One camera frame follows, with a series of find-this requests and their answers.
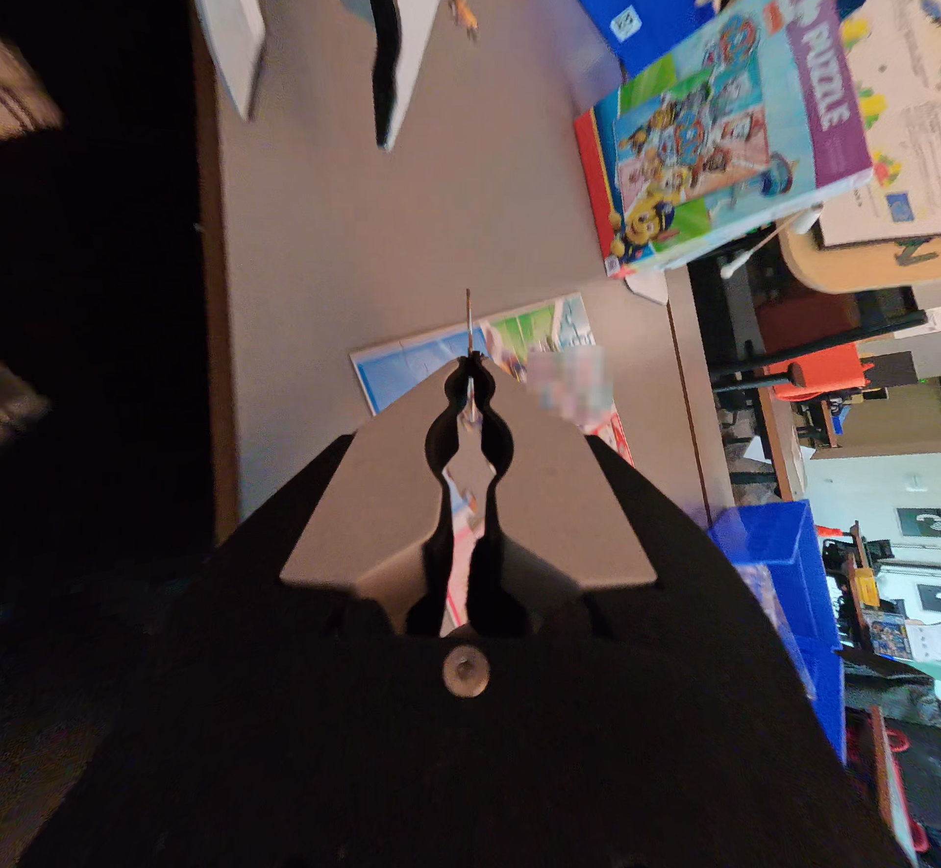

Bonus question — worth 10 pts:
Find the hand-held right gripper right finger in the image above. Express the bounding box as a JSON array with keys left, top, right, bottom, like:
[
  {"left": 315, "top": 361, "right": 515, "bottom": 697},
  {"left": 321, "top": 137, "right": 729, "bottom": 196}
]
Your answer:
[{"left": 465, "top": 356, "right": 657, "bottom": 637}]

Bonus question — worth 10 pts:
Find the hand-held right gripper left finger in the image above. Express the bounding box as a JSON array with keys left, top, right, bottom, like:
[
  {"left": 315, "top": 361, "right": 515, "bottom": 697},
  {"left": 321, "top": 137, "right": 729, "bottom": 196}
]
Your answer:
[{"left": 281, "top": 356, "right": 470, "bottom": 637}]

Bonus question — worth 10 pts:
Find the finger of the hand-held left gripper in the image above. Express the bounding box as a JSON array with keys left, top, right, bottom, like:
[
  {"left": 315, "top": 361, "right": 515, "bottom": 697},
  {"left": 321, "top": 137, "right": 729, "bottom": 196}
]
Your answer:
[
  {"left": 176, "top": 0, "right": 271, "bottom": 121},
  {"left": 334, "top": 0, "right": 451, "bottom": 152}
]

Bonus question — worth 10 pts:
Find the cartoon jigsaw puzzle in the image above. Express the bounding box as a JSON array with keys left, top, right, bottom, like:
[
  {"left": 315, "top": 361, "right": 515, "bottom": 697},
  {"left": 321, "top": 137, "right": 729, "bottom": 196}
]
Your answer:
[{"left": 351, "top": 292, "right": 635, "bottom": 634}]

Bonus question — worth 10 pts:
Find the grey desk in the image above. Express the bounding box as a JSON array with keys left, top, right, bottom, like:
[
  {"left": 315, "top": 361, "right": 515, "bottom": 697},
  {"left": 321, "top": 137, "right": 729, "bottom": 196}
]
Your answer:
[{"left": 193, "top": 0, "right": 736, "bottom": 546}]

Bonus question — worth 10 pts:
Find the blue storage bin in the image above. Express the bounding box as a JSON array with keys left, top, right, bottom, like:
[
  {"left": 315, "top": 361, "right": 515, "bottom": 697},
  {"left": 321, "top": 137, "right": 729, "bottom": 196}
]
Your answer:
[{"left": 706, "top": 499, "right": 848, "bottom": 764}]

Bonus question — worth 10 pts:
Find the clear plastic bag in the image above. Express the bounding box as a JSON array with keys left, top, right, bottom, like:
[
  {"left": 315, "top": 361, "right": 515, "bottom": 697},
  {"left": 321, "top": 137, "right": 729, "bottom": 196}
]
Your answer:
[{"left": 735, "top": 563, "right": 817, "bottom": 696}]

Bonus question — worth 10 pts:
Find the orange plastic object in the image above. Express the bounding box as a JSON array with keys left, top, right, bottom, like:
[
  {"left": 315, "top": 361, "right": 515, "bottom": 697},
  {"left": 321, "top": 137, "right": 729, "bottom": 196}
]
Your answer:
[{"left": 765, "top": 342, "right": 876, "bottom": 400}]

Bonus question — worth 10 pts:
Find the white stick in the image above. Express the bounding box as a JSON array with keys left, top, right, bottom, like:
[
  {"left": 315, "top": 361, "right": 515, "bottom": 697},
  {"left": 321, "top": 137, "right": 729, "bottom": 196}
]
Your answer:
[{"left": 720, "top": 205, "right": 823, "bottom": 280}]

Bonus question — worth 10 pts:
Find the cartoon puzzle box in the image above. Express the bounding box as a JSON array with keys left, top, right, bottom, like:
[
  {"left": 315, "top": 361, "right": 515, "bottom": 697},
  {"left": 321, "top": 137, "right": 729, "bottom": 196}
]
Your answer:
[{"left": 573, "top": 0, "right": 876, "bottom": 280}]

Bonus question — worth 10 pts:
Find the round wooden tabletop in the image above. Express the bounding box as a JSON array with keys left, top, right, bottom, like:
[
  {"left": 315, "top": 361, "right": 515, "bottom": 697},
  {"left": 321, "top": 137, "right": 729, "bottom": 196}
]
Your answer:
[{"left": 777, "top": 217, "right": 941, "bottom": 296}]

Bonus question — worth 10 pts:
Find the white printed paper sheet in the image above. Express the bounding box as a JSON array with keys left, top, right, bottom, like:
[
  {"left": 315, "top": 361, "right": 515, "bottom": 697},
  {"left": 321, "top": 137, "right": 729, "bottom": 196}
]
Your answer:
[{"left": 818, "top": 0, "right": 941, "bottom": 249}]

